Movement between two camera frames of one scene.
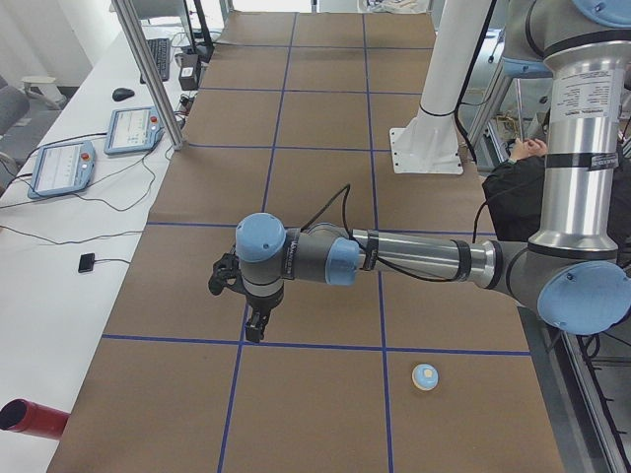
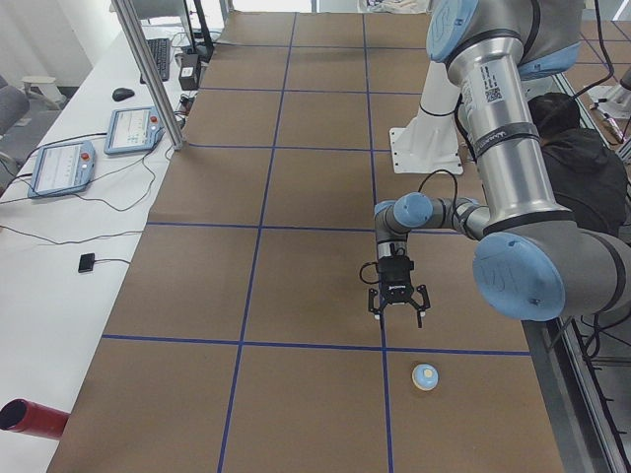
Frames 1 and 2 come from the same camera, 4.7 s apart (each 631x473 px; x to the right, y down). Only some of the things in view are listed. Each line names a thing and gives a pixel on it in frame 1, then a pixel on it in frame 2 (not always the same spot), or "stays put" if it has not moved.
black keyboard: (161, 50) stays put
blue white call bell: (425, 376) stays put
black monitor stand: (204, 52) stays put
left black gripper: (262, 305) to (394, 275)
